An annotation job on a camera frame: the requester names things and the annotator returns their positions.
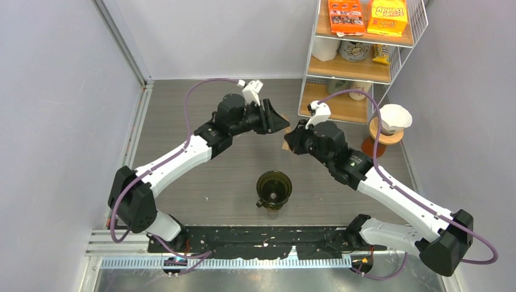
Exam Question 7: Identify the orange glass carafe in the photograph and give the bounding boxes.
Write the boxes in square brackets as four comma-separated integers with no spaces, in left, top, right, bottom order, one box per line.
[361,137,387,158]

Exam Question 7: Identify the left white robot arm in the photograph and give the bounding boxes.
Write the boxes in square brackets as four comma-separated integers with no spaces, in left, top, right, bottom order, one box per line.
[108,94,290,252]

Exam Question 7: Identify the orange snack box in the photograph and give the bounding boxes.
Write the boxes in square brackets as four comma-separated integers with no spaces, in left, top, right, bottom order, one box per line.
[327,0,366,37]

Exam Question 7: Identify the glass beaker with coffee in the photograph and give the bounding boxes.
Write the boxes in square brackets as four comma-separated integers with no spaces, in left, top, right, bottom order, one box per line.
[266,209,280,220]

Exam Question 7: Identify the wooden ring dripper holder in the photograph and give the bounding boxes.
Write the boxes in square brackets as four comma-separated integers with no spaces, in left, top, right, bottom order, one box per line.
[369,117,404,145]

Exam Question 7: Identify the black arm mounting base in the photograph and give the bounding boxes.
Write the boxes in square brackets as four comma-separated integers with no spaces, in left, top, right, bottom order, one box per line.
[148,226,386,260]

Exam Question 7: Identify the white printed cup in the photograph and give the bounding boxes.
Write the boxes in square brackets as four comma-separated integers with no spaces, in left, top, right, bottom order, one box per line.
[349,81,372,100]

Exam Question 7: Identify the dark green glass dripper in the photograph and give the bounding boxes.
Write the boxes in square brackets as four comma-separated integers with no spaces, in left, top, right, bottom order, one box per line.
[256,170,293,211]

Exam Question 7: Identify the grey printed mug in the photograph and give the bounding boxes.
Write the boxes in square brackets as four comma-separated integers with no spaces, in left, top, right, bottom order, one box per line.
[338,41,372,62]

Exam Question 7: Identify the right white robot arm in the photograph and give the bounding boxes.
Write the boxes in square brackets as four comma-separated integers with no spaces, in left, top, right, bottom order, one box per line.
[284,119,473,277]

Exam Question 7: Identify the yellow snack packet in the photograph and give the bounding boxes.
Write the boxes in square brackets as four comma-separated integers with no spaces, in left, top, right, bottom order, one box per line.
[372,44,391,65]

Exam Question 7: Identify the yellow scrub daddy box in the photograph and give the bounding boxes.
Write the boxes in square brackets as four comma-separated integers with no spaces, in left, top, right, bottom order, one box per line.
[366,0,408,38]

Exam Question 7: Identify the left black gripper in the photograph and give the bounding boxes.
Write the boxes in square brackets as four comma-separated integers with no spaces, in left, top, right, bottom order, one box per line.
[231,99,290,137]

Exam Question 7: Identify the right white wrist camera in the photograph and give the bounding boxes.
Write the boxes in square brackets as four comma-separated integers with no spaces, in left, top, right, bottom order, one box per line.
[305,100,331,130]

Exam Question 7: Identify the white paper coffee filter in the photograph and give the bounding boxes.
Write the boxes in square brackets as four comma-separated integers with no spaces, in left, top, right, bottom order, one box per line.
[380,103,413,130]

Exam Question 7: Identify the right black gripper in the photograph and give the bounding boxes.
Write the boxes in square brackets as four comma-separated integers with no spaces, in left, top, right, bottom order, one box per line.
[284,119,333,169]

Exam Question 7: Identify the grey green cup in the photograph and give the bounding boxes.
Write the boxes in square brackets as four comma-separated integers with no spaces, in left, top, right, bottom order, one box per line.
[326,79,350,95]

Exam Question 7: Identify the brown paper coffee filter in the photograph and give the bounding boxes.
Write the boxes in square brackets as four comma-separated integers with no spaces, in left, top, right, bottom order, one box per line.
[281,114,291,151]

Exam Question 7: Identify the clear glass dripper cone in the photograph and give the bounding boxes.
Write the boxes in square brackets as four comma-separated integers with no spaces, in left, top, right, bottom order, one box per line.
[380,123,403,136]

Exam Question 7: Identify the white wire wooden shelf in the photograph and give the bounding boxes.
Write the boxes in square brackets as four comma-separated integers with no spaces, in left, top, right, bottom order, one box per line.
[297,1,428,124]

